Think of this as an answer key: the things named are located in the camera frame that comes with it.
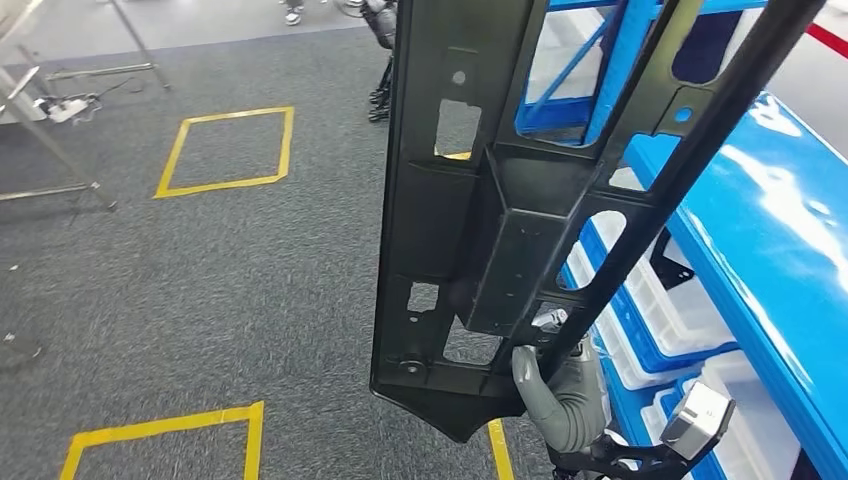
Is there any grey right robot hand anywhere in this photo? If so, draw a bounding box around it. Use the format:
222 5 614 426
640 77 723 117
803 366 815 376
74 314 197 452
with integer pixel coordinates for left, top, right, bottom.
511 307 614 427

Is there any black plastic panel part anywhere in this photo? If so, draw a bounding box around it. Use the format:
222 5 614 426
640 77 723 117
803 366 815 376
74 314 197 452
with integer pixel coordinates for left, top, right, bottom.
369 0 829 444

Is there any blue metal shelf rack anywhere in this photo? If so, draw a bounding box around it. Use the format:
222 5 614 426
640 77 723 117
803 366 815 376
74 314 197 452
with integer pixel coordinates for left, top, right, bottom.
513 0 848 480

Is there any yellow floor tape line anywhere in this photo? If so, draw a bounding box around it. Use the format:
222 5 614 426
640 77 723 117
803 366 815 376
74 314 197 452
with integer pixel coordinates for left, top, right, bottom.
486 418 516 480

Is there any yellow floor tape square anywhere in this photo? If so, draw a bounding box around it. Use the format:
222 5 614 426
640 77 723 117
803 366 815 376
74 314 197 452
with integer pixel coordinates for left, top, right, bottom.
153 105 296 200
59 400 265 480

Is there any white power strip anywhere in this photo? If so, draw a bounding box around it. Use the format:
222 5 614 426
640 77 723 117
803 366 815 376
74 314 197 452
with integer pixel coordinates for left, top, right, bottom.
46 97 92 125

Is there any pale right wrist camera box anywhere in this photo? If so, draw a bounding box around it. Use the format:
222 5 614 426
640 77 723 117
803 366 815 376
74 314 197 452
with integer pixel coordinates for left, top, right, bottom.
659 380 737 463

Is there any black metal bracket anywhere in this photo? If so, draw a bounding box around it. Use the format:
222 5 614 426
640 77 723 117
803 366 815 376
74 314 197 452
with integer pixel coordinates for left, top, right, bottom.
649 228 696 291

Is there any steel frame table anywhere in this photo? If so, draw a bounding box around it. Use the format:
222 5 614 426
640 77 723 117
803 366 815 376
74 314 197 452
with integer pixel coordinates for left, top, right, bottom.
0 0 172 213

